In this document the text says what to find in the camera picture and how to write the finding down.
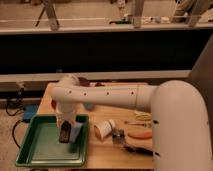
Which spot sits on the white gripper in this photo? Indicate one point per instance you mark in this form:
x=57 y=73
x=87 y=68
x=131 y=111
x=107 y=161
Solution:
x=66 y=112

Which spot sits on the black eraser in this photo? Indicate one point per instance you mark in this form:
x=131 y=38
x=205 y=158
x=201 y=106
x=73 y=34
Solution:
x=65 y=132

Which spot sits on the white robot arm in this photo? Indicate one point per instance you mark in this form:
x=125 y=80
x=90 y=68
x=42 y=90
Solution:
x=182 y=136

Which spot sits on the orange bowl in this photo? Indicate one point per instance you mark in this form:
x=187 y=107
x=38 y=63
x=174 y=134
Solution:
x=53 y=104

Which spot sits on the blue sponge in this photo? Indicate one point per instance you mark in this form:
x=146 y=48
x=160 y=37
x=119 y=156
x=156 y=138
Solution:
x=75 y=131

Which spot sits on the small blue cup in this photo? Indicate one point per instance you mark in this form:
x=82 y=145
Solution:
x=88 y=106

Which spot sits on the purple bowl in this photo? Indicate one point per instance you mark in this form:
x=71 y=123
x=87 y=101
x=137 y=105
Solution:
x=84 y=82

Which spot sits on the blue box on floor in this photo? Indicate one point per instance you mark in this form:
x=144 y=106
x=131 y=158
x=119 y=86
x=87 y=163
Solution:
x=29 y=112

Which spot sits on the green plastic tray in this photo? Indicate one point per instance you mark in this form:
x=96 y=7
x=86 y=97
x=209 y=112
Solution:
x=41 y=147

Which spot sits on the white paper cup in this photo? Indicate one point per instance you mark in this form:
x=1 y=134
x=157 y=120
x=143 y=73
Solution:
x=104 y=128

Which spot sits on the dark grape bunch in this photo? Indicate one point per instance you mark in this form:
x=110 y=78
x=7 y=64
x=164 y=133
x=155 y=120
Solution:
x=99 y=84

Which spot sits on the orange carrot toy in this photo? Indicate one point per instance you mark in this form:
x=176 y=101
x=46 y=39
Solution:
x=141 y=135

